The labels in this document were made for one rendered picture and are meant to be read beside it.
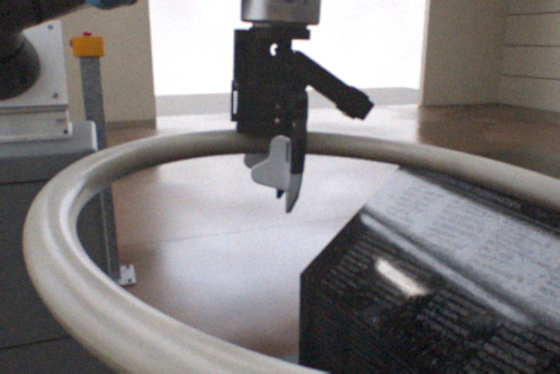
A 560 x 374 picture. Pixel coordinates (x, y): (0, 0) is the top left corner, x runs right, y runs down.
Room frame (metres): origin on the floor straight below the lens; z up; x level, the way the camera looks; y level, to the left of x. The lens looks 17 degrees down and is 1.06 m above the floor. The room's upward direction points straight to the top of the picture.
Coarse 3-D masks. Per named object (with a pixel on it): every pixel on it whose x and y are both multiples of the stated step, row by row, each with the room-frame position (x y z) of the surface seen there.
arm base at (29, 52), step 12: (24, 36) 1.09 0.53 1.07; (24, 48) 1.09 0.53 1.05; (0, 60) 1.03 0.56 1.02; (12, 60) 1.05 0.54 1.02; (24, 60) 1.08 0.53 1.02; (36, 60) 1.13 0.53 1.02; (0, 72) 1.04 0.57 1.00; (12, 72) 1.06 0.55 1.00; (24, 72) 1.09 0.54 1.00; (36, 72) 1.12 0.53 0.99; (0, 84) 1.05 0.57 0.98; (12, 84) 1.07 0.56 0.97; (24, 84) 1.09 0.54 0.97; (0, 96) 1.06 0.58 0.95; (12, 96) 1.08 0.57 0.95
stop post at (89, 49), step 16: (80, 48) 2.04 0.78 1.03; (96, 48) 2.06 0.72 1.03; (80, 64) 2.06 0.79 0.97; (96, 64) 2.08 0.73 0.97; (96, 80) 2.07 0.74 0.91; (96, 96) 2.07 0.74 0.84; (96, 112) 2.07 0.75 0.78; (96, 128) 2.07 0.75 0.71; (112, 192) 2.08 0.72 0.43; (112, 208) 2.08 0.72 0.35; (112, 224) 2.08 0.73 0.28; (112, 240) 2.07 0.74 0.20; (112, 256) 2.07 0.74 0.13; (112, 272) 2.07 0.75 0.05; (128, 272) 2.15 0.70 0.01
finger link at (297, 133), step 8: (296, 112) 0.56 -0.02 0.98; (304, 112) 0.55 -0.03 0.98; (296, 120) 0.56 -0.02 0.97; (304, 120) 0.55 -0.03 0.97; (296, 128) 0.55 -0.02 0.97; (304, 128) 0.55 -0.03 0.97; (288, 136) 0.57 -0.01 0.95; (296, 136) 0.55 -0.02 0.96; (304, 136) 0.55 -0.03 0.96; (296, 144) 0.55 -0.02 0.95; (304, 144) 0.55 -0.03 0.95; (296, 152) 0.55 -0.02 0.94; (304, 152) 0.55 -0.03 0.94; (296, 160) 0.55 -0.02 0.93; (304, 160) 0.55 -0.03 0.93; (296, 168) 0.55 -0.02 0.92; (304, 168) 0.55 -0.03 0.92
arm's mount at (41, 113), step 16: (32, 32) 1.22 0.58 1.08; (48, 32) 1.24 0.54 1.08; (48, 48) 1.20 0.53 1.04; (48, 64) 1.17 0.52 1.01; (48, 80) 1.14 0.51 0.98; (64, 80) 1.15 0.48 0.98; (16, 96) 1.09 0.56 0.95; (32, 96) 1.10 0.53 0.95; (48, 96) 1.11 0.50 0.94; (64, 96) 1.12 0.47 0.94; (0, 112) 1.06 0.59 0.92; (16, 112) 1.07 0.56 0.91; (32, 112) 1.09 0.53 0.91; (48, 112) 1.10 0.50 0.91; (64, 112) 1.11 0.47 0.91; (0, 128) 1.06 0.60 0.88; (16, 128) 1.07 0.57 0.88; (32, 128) 1.09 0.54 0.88; (48, 128) 1.10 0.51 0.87; (64, 128) 1.13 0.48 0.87
